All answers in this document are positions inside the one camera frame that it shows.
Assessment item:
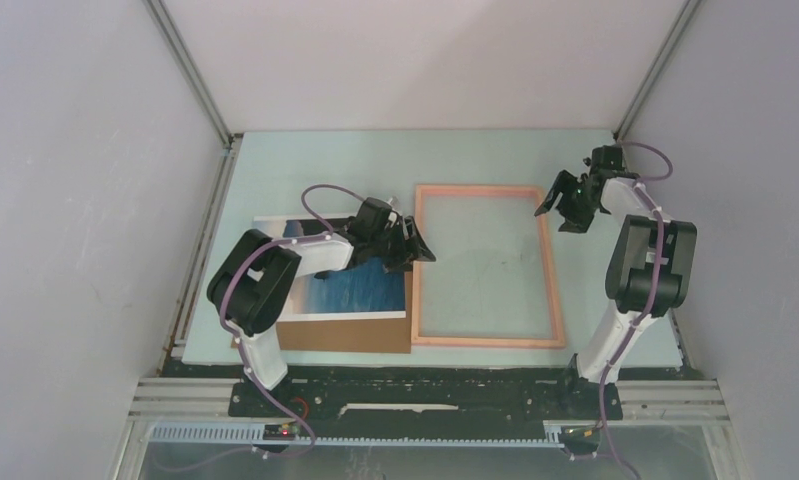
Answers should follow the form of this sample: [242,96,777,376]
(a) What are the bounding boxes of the white cable duct strip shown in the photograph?
[148,422,564,448]

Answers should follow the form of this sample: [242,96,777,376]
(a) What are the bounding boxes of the small circuit board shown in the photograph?
[262,424,300,441]

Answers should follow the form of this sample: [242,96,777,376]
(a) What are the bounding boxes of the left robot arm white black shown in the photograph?
[207,197,436,417]

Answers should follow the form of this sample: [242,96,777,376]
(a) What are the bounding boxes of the pink wooden picture frame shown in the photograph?
[410,184,567,350]

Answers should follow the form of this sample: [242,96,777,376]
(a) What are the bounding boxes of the corner metal post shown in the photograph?
[613,0,705,140]
[142,0,234,148]

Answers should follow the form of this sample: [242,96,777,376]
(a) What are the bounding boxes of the aluminium frame rails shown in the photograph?
[109,377,746,479]

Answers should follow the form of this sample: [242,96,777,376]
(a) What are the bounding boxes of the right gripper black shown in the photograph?
[534,169,599,235]

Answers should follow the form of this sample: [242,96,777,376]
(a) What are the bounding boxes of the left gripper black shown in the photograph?
[369,217,435,275]

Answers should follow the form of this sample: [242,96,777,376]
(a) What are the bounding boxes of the landscape photo print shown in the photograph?
[253,216,406,322]

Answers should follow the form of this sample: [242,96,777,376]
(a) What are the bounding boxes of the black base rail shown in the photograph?
[228,366,623,441]

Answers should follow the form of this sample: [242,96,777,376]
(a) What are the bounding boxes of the left corner metal post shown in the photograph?
[142,0,234,148]

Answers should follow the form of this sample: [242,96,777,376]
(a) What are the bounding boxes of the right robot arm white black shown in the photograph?
[535,144,698,418]

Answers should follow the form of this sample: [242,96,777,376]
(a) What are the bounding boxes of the right corner metal post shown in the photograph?
[613,0,705,140]

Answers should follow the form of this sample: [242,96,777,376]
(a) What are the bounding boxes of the brown backing board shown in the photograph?
[230,271,415,355]

